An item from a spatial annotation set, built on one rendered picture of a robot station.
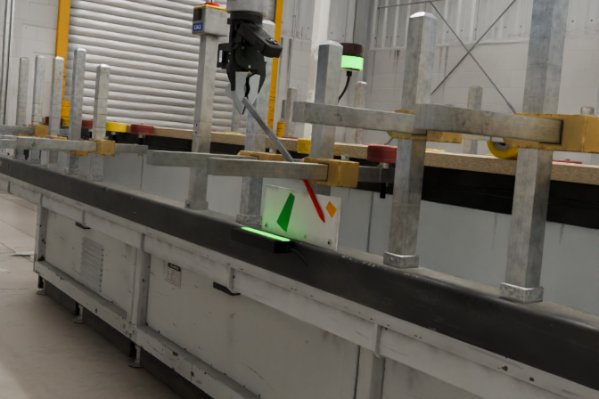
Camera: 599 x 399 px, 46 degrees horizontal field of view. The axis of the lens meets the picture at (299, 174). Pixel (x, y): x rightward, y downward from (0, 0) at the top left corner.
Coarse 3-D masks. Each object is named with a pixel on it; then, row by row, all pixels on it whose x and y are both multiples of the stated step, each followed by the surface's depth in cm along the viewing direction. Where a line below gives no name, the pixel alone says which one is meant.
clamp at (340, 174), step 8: (304, 160) 143; (312, 160) 141; (320, 160) 139; (328, 160) 137; (336, 160) 135; (328, 168) 137; (336, 168) 135; (344, 168) 135; (352, 168) 136; (328, 176) 137; (336, 176) 135; (344, 176) 135; (352, 176) 136; (328, 184) 137; (336, 184) 135; (344, 184) 135; (352, 184) 136
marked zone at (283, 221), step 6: (288, 198) 147; (294, 198) 146; (288, 204) 147; (282, 210) 149; (288, 210) 147; (282, 216) 149; (288, 216) 147; (276, 222) 150; (282, 222) 149; (288, 222) 147; (282, 228) 149
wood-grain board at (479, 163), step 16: (128, 128) 268; (160, 128) 245; (176, 128) 347; (240, 144) 203; (272, 144) 189; (288, 144) 183; (336, 144) 167; (352, 144) 201; (432, 160) 143; (448, 160) 139; (464, 160) 136; (480, 160) 133; (496, 160) 130; (512, 160) 127; (560, 176) 119; (576, 176) 117; (592, 176) 114
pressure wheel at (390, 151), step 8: (368, 144) 148; (376, 144) 145; (384, 144) 147; (368, 152) 147; (376, 152) 145; (384, 152) 144; (392, 152) 144; (368, 160) 147; (376, 160) 145; (384, 160) 144; (392, 160) 144; (384, 184) 148; (384, 192) 148
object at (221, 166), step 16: (208, 160) 125; (224, 160) 123; (240, 160) 125; (256, 160) 127; (256, 176) 128; (272, 176) 130; (288, 176) 132; (304, 176) 134; (320, 176) 136; (368, 176) 143; (384, 176) 146
